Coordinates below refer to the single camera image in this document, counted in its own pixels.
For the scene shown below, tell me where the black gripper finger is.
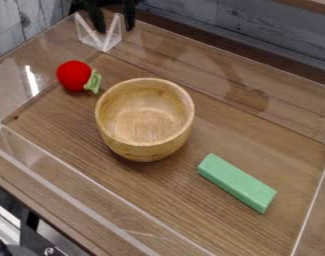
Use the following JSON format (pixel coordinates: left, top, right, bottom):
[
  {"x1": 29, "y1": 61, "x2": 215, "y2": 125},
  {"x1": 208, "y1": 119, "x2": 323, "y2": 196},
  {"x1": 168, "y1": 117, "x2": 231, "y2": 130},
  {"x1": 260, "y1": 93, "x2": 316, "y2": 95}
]
[
  {"x1": 86, "y1": 0, "x2": 106, "y2": 33},
  {"x1": 124, "y1": 0, "x2": 136, "y2": 31}
]

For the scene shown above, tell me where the red plush tomato green stem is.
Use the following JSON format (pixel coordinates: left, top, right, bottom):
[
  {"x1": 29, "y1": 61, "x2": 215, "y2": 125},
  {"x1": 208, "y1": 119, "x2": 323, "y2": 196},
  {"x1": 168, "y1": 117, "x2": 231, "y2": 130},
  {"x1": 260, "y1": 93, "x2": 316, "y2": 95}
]
[{"x1": 57, "y1": 60, "x2": 102, "y2": 94}]

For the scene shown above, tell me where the wooden bowl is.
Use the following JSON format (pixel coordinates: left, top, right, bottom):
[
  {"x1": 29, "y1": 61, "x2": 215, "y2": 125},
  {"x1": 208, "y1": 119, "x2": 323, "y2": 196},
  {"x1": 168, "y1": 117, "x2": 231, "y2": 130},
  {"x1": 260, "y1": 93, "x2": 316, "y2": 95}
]
[{"x1": 96, "y1": 78, "x2": 196, "y2": 162}]

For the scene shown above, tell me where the green rectangular block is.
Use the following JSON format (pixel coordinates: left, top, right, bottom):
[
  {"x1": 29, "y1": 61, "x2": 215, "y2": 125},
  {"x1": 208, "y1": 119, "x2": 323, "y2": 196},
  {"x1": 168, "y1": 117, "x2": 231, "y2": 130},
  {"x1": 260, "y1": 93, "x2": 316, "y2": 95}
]
[{"x1": 197, "y1": 153, "x2": 277, "y2": 214}]

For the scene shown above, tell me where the clear acrylic corner bracket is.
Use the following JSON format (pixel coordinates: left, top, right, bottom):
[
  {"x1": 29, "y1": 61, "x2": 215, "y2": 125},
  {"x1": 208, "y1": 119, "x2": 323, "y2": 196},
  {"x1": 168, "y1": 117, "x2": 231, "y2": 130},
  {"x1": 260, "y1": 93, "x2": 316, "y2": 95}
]
[{"x1": 74, "y1": 12, "x2": 124, "y2": 53}]

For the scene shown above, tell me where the clear acrylic tray wall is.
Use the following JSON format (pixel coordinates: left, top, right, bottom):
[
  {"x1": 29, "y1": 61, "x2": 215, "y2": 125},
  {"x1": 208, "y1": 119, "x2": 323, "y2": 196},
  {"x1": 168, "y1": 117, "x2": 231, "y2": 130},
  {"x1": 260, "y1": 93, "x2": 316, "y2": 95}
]
[{"x1": 0, "y1": 15, "x2": 325, "y2": 256}]

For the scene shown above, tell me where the black table leg bracket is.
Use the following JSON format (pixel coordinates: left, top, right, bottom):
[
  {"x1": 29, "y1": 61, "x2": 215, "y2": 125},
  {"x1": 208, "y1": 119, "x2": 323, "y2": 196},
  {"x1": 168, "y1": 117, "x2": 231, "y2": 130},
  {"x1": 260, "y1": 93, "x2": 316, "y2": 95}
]
[{"x1": 20, "y1": 211, "x2": 68, "y2": 256}]

